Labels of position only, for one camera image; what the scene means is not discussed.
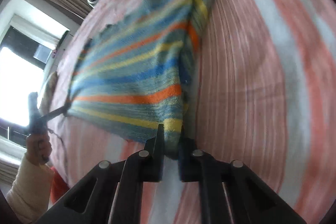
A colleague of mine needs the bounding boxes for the striped throw pillow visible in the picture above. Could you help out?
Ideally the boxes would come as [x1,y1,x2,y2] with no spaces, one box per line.
[39,71,58,115]

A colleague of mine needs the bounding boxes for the pink striped bed cover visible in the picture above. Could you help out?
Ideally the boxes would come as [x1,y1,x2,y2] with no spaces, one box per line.
[52,0,335,223]

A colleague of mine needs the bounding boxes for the cream sleeved left forearm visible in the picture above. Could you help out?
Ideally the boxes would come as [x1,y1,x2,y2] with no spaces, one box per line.
[6,157,55,223]

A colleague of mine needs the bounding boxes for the person's left hand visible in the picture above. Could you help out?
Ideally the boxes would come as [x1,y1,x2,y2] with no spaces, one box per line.
[26,134,52,166]

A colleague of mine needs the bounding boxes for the striped knit sweater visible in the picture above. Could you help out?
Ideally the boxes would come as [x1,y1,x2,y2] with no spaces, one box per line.
[67,0,214,158]

